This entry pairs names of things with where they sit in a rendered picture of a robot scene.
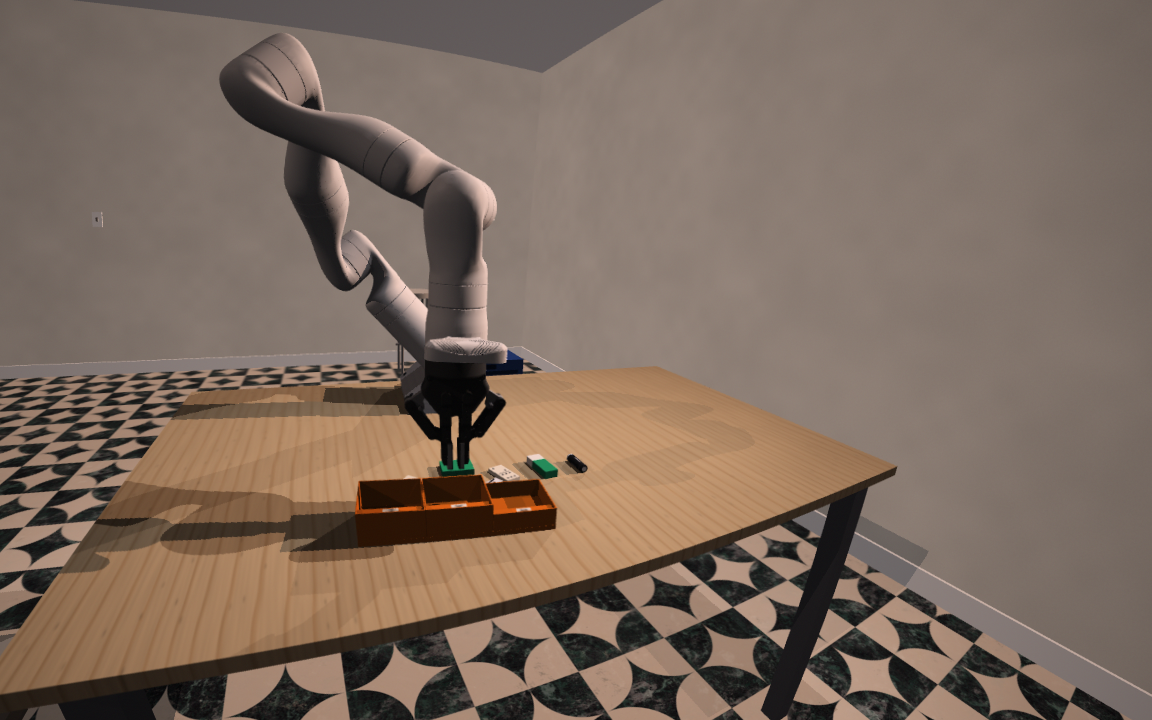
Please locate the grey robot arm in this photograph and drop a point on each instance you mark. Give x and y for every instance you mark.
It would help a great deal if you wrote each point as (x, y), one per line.
(456, 204)

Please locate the orange rack of three bins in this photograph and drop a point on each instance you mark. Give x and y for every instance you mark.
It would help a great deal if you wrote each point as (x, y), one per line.
(472, 518)

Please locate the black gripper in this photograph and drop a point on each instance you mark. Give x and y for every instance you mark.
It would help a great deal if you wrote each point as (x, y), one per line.
(455, 397)

